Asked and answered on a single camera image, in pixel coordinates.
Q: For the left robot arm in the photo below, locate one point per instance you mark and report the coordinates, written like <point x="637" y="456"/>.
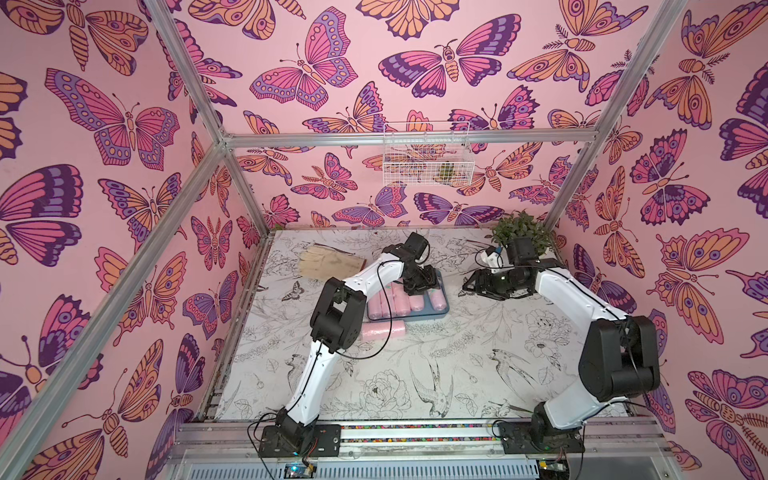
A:
<point x="336" y="323"/>

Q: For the aluminium frame struts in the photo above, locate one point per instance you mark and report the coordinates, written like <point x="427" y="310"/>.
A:
<point x="35" y="426"/>

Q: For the white wire basket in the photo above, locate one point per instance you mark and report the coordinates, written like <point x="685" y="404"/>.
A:
<point x="428" y="158"/>

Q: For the blue plastic storage box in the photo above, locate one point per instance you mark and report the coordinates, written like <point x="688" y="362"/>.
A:
<point x="428" y="313"/>

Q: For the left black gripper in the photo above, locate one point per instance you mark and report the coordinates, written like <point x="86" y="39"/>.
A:
<point x="429" y="283"/>

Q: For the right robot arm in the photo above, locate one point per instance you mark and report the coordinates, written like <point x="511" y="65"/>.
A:
<point x="619" y="358"/>

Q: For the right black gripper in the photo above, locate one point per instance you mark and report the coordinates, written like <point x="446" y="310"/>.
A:
<point x="480" y="283"/>

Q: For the pink trash bag roll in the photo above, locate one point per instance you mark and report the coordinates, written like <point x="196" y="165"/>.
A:
<point x="376" y="307"/>
<point x="382" y="330"/>
<point x="401" y="300"/>
<point x="437" y="299"/>
<point x="416" y="302"/>
<point x="387" y="302"/>

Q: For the potted green plant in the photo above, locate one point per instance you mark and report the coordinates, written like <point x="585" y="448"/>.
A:
<point x="522" y="225"/>

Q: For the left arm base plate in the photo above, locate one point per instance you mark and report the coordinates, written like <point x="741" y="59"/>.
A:
<point x="317" y="441"/>

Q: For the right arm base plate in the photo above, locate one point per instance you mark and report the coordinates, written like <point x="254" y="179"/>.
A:
<point x="526" y="438"/>

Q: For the aluminium front rail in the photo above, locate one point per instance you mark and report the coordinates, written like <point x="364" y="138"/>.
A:
<point x="607" y="448"/>

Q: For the beige cloth with red trim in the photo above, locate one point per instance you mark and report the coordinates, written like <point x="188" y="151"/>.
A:
<point x="319" y="262"/>

